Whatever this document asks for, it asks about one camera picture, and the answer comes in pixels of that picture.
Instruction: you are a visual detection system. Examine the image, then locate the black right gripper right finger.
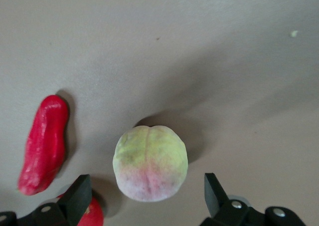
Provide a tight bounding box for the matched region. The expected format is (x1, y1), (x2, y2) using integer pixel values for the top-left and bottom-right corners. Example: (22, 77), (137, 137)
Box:
(204, 173), (308, 226)

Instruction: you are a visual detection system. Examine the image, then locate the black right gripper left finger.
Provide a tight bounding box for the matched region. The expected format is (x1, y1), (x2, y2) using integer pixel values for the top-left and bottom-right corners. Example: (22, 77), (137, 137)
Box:
(0, 174), (93, 226)

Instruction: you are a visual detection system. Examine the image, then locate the red pomegranate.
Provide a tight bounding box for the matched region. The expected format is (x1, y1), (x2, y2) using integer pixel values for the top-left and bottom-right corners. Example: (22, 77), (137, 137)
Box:
(56, 194), (105, 226)

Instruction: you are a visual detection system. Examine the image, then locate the red chili pepper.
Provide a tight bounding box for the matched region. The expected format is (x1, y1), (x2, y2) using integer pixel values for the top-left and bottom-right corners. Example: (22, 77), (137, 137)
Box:
(17, 94), (70, 196)

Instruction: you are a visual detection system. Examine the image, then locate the yellow-pink peach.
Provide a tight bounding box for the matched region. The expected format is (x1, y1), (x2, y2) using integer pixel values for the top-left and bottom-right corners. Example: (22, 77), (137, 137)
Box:
(112, 125), (189, 203)

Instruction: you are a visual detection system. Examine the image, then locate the brown table cover sheet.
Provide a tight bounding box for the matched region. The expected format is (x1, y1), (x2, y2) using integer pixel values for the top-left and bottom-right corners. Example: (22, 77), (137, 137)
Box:
(0, 0), (319, 226)

